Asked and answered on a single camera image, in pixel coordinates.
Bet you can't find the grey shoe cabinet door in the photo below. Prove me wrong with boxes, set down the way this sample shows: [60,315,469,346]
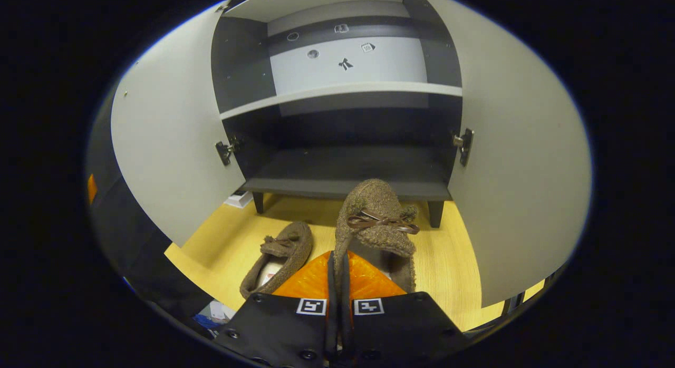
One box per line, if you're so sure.
[417,0,592,309]
[111,2,247,247]

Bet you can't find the grey shoe cabinet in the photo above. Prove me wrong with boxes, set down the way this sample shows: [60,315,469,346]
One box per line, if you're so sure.
[211,0,464,229]

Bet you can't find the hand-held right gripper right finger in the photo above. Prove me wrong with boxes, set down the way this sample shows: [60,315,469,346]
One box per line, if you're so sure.
[339,250,467,368]

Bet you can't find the blue and white papers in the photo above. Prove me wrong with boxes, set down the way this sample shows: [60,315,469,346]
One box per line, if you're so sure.
[192,299,236,338]

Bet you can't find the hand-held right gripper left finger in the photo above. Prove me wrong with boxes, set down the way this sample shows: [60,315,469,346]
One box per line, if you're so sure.
[214,250,339,368]

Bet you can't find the brown fuzzy shoe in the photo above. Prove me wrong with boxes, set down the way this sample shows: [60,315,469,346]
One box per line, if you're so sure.
[240,221,315,300]
[333,178,421,295]

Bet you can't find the metal door hinge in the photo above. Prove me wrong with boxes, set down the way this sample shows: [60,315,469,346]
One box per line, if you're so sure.
[452,128,475,167]
[215,136,242,167]

